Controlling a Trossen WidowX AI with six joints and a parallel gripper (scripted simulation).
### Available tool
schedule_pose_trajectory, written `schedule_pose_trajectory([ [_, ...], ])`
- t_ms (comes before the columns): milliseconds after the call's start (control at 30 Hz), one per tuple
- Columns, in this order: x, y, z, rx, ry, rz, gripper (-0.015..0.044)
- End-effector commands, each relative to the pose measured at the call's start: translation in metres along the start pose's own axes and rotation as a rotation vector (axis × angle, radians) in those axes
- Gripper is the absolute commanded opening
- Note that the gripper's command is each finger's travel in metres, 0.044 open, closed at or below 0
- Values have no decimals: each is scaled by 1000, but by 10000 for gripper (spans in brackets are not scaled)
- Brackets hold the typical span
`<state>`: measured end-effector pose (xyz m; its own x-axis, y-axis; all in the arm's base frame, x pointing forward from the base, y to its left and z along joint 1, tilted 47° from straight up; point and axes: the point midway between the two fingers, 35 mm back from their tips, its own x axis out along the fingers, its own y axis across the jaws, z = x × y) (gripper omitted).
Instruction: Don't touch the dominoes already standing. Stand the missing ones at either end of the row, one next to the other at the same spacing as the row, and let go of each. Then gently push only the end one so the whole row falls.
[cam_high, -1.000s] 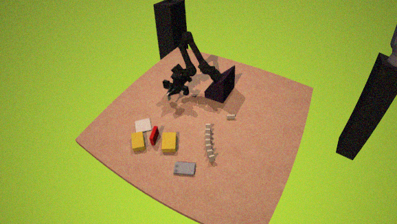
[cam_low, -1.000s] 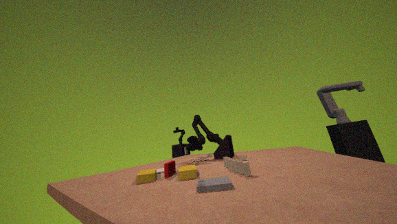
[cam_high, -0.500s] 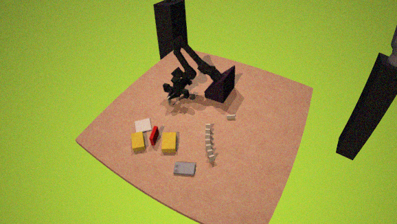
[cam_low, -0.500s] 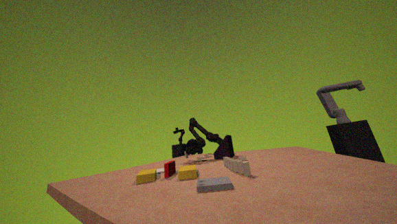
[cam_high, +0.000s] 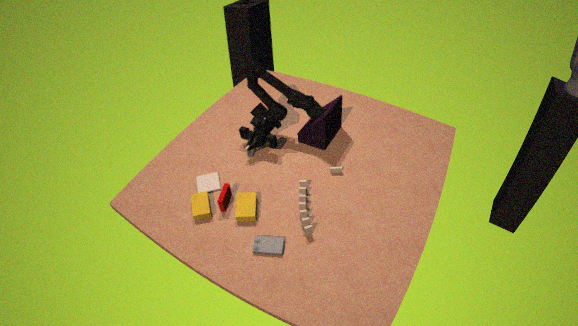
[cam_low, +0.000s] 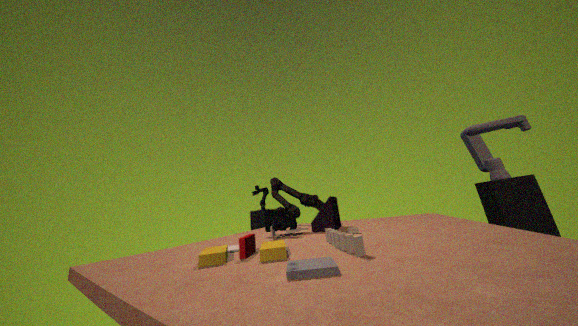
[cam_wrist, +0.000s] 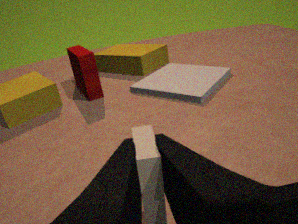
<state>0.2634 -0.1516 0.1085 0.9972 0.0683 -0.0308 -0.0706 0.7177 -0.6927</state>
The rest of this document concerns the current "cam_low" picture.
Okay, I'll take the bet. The red rectangular block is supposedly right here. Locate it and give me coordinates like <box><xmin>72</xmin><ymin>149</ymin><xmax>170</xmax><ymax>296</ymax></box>
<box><xmin>239</xmin><ymin>234</ymin><xmax>256</xmax><ymax>259</ymax></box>

